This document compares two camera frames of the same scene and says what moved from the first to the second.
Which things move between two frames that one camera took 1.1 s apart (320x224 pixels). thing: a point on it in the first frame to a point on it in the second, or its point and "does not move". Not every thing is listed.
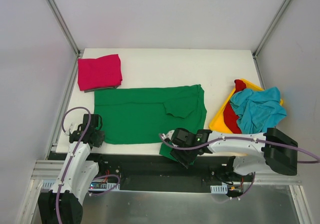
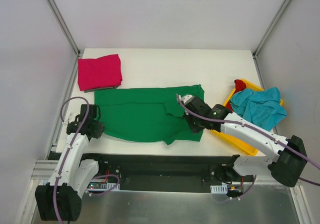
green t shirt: [149, 114] does not move
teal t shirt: [258, 110] does not move
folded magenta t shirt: [104, 71] does not move
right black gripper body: [182, 155] to [194, 126]
